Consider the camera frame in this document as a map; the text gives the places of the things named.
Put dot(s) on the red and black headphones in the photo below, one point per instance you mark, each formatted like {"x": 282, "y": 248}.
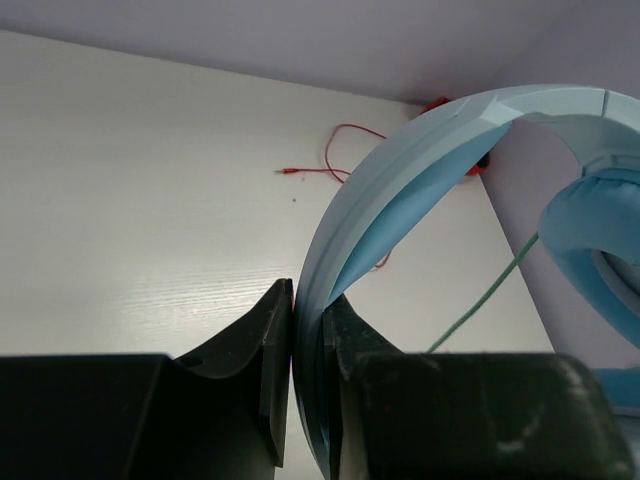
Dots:
{"x": 482, "y": 164}

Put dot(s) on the light blue headphones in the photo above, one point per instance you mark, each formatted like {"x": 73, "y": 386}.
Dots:
{"x": 590, "y": 229}

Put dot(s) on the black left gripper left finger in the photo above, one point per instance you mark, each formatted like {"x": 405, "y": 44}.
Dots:
{"x": 216, "y": 412}

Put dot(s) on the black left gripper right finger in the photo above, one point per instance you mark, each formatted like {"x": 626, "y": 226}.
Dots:
{"x": 396, "y": 415}

